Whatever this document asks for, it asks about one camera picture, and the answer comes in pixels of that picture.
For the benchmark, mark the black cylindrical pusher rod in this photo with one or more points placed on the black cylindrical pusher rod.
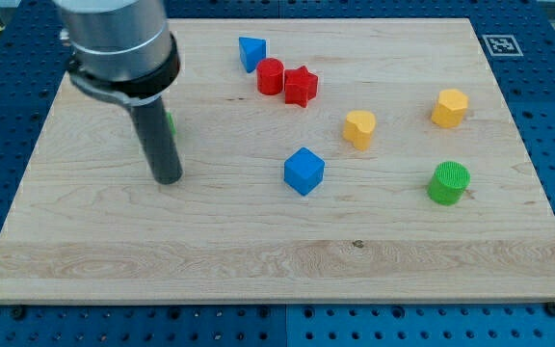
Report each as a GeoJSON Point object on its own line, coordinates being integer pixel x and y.
{"type": "Point", "coordinates": [155, 135]}

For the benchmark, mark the green star block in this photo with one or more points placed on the green star block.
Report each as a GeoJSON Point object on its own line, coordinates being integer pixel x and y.
{"type": "Point", "coordinates": [171, 123]}

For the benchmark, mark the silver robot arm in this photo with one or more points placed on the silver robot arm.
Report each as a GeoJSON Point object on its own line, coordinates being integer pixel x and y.
{"type": "Point", "coordinates": [124, 53]}

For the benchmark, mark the red star block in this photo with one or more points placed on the red star block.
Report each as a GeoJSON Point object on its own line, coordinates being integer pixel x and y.
{"type": "Point", "coordinates": [300, 86]}

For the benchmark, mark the wooden board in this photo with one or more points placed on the wooden board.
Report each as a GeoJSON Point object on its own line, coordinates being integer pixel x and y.
{"type": "Point", "coordinates": [90, 226]}

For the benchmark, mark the blue triangle block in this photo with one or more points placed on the blue triangle block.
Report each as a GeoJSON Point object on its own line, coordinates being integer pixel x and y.
{"type": "Point", "coordinates": [252, 51]}

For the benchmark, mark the red cylinder block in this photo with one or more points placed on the red cylinder block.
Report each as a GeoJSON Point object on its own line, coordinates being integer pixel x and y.
{"type": "Point", "coordinates": [269, 73]}

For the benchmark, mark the blue cube block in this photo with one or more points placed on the blue cube block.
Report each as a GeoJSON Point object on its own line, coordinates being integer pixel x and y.
{"type": "Point", "coordinates": [303, 171]}

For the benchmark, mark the yellow heart block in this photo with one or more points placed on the yellow heart block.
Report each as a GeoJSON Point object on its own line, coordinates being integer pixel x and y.
{"type": "Point", "coordinates": [358, 129]}

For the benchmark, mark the yellow hexagon block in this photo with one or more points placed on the yellow hexagon block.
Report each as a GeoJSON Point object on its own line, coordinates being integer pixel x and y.
{"type": "Point", "coordinates": [451, 106]}

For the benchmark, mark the green cylinder block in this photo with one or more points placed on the green cylinder block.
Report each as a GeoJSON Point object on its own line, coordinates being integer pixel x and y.
{"type": "Point", "coordinates": [448, 183]}

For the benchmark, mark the fiducial marker tag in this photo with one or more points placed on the fiducial marker tag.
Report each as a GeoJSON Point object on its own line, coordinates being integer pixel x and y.
{"type": "Point", "coordinates": [501, 45]}

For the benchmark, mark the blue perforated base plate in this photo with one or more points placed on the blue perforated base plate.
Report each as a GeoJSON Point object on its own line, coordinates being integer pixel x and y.
{"type": "Point", "coordinates": [32, 62]}

